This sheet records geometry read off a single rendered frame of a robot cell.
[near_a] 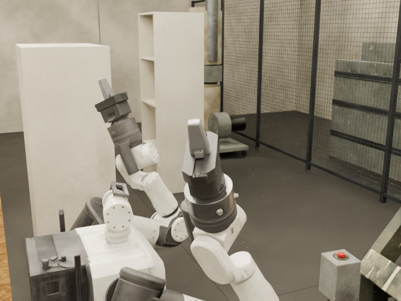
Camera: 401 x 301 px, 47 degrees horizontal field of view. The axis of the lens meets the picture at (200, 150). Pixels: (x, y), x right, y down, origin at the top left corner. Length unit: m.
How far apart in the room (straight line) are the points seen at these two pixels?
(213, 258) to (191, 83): 4.51
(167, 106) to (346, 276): 3.56
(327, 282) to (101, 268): 1.26
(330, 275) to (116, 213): 1.22
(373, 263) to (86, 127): 2.19
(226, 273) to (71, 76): 2.70
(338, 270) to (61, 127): 2.21
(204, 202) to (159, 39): 4.41
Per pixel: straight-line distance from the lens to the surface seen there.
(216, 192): 0.78
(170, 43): 5.19
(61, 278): 1.07
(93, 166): 3.57
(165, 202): 1.47
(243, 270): 0.91
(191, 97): 5.32
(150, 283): 0.95
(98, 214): 1.31
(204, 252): 0.87
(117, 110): 1.38
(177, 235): 1.47
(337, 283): 2.07
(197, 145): 0.76
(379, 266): 2.20
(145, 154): 1.38
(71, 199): 3.62
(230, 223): 0.84
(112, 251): 1.11
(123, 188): 1.14
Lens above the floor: 1.86
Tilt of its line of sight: 14 degrees down
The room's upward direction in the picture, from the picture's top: straight up
